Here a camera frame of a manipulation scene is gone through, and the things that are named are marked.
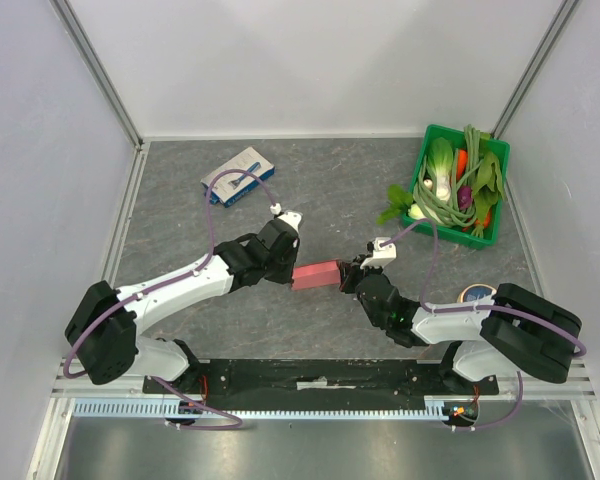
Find pink paper box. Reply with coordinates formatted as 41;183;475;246
291;260;341;291

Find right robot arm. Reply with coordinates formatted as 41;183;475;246
337;259;586;394

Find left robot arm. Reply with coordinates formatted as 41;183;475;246
65;211;302;393

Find blue razor box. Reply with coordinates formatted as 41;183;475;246
201;147;275;207

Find masking tape roll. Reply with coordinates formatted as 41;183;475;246
457;283;496;303

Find toy green beans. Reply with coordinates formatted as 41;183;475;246
408;125;488;229

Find green plastic bin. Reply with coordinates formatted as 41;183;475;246
402;124;510;249

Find toy bok choy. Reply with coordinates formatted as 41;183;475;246
376;138;454;225

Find toy spinach leaf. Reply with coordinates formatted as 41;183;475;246
471;151;504;222

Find toy carrot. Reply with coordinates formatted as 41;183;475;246
455;149;468;181

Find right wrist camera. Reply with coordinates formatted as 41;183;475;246
361;237;397;268

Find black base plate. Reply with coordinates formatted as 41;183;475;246
171;359;499;412

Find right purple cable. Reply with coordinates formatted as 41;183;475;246
379;217;587;432

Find purple cable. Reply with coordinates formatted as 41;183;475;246
379;217;587;432
62;169;284;431

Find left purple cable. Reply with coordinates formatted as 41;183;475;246
62;169;284;431

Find slotted cable duct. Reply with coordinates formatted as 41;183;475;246
72;397;511;420

